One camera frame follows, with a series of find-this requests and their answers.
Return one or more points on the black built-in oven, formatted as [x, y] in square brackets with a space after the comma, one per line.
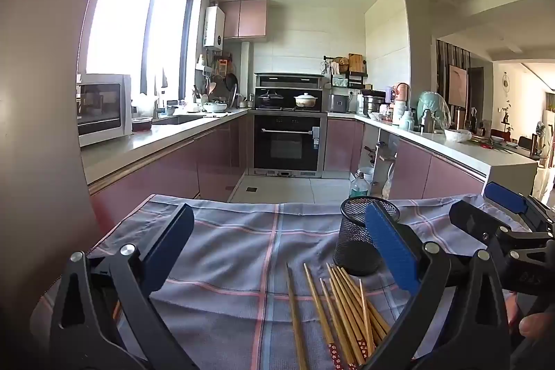
[282, 144]

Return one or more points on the black lidded pot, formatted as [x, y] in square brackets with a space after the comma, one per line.
[269, 100]

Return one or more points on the dark red container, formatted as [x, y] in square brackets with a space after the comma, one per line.
[142, 124]

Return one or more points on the grey checkered cloth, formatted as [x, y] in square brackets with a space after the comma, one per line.
[243, 248]

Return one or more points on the stainless range hood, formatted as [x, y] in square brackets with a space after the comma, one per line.
[288, 80]

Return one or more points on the white microwave oven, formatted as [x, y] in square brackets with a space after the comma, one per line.
[104, 105]

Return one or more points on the wooden cutting board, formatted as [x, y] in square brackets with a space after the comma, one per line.
[355, 63]

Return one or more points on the pink electric kettle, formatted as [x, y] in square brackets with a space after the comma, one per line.
[401, 92]

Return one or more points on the pink upper cabinet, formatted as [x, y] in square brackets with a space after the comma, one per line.
[245, 19]

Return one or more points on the black wall rack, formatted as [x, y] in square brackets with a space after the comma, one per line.
[349, 80]

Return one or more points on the clear plastic bottle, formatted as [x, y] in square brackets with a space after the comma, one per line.
[359, 186]

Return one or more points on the black mesh cup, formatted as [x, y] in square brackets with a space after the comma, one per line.
[353, 240]

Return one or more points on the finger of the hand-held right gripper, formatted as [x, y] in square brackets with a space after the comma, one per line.
[470, 218]
[505, 196]

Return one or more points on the steel kitchen sink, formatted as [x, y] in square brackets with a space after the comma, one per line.
[177, 119]

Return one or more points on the large kitchen window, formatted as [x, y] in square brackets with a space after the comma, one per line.
[125, 19]

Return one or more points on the black hanging frying pan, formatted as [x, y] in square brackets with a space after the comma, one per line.
[231, 83]

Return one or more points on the mint green covered fan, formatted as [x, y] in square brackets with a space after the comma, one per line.
[433, 105]

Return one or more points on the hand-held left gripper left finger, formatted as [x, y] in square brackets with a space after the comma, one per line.
[167, 251]

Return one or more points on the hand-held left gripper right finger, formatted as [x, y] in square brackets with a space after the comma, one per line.
[390, 242]

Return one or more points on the steel stock pot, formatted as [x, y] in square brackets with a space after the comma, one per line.
[373, 104]

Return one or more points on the white wall water heater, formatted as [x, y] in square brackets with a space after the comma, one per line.
[213, 27]

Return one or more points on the pink canvas panel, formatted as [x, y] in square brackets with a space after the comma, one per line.
[457, 86]

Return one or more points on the white casserole pot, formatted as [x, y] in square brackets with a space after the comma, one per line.
[308, 100]

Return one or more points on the bunch of wooden chopsticks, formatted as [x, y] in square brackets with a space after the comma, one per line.
[342, 309]

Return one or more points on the pink base cabinets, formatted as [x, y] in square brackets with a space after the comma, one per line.
[416, 170]
[173, 170]

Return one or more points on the person's right hand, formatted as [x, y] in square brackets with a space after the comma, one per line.
[537, 324]

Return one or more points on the white bowl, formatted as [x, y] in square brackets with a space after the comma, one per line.
[215, 107]
[457, 135]

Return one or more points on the steel thermos kettle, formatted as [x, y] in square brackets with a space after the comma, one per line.
[427, 122]

